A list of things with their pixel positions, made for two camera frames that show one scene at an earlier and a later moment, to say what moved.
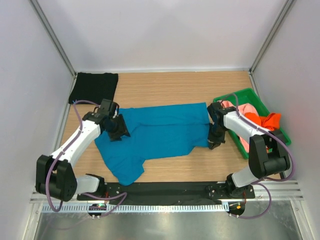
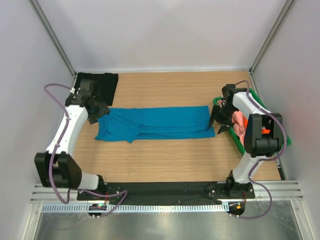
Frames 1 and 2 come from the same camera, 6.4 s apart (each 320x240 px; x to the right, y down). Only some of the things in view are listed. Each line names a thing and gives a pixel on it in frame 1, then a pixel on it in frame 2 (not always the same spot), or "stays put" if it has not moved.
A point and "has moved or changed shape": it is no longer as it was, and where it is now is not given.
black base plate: (168, 191) stays put
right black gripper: (214, 142) to (227, 123)
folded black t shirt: (94, 87) stays put
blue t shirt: (153, 130) has moved or changed shape
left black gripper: (122, 130) to (103, 110)
